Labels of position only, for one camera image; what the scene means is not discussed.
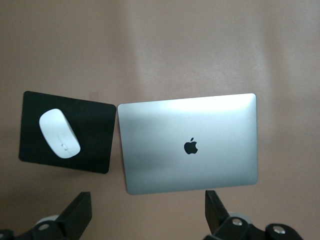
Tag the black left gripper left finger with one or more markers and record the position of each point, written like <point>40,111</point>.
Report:
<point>75,217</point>

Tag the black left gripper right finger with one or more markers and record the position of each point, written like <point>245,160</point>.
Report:
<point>216,215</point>

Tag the silver laptop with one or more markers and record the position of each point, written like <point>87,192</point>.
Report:
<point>175,125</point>

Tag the white computer mouse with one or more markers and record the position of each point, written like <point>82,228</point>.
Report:
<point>57,132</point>

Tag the black mouse pad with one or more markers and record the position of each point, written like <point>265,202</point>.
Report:
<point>95,130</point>

